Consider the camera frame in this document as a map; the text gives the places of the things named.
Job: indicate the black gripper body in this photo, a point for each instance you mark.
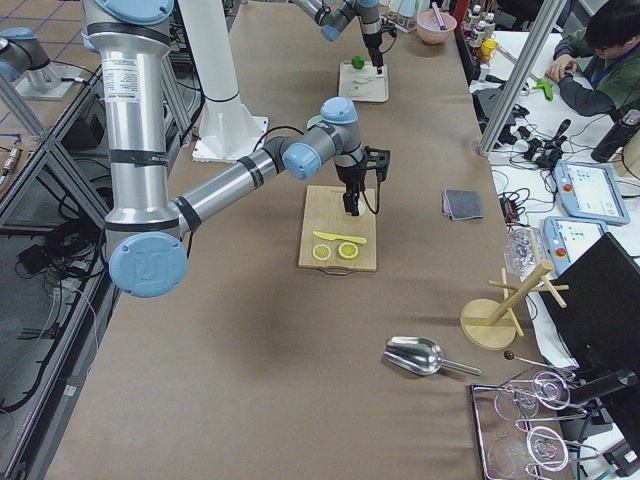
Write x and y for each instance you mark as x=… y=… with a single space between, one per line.
x=346 y=175
x=372 y=44

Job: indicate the white ceramic spoon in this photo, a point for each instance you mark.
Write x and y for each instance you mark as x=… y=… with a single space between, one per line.
x=366 y=80

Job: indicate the white steamed bun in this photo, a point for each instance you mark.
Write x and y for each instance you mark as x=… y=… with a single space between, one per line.
x=359 y=208

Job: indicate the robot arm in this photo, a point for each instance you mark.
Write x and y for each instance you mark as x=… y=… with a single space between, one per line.
x=333 y=22
x=145 y=228

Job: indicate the pink ice bowl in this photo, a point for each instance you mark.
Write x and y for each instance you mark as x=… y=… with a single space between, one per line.
x=428 y=28

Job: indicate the mint green bowl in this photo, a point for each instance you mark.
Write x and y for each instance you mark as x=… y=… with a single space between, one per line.
x=314 y=120

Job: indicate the beige rabbit tray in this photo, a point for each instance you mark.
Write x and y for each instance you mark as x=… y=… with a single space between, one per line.
x=374 y=92

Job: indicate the green lime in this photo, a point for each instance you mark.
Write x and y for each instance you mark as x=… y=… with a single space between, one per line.
x=357 y=62

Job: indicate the bamboo cutting board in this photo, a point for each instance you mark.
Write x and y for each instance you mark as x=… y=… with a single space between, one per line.
x=324 y=211

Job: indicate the yellow plastic knife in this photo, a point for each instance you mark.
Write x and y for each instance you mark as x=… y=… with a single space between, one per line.
x=339 y=237

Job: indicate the thick lemon half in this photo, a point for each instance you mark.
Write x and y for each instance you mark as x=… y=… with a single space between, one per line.
x=348 y=250

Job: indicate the thin lemon slice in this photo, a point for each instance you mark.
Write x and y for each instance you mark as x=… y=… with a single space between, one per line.
x=321 y=252

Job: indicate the steel muddler black tip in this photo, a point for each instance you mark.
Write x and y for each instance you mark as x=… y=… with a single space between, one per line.
x=438 y=15

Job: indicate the tea bottle with label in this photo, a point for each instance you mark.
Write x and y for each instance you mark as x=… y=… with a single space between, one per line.
x=483 y=30

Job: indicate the grey folded cloth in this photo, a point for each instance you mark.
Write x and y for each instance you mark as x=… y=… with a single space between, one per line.
x=461 y=204

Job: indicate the metal ice scoop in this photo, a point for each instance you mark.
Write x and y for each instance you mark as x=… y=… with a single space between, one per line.
x=422 y=356

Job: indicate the wooden mug tree stand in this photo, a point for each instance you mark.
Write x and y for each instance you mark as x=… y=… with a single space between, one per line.
x=494 y=326

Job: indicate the seated person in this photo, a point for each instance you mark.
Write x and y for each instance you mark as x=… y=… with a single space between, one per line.
x=597 y=68

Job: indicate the blue teach pendant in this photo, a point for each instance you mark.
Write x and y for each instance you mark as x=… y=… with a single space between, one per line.
x=590 y=191
x=567 y=239

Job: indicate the black monitor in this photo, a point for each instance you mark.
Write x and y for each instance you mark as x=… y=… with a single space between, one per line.
x=600 y=324

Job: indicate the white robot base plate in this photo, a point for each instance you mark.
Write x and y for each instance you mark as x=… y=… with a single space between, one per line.
x=225 y=137

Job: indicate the aluminium frame post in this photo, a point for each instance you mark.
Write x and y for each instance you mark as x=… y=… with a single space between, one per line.
x=545 y=21

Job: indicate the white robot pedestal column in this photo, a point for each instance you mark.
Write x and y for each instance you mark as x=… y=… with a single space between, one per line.
x=208 y=38

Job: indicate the wire glass rack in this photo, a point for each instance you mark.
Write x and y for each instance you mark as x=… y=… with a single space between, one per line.
x=517 y=427

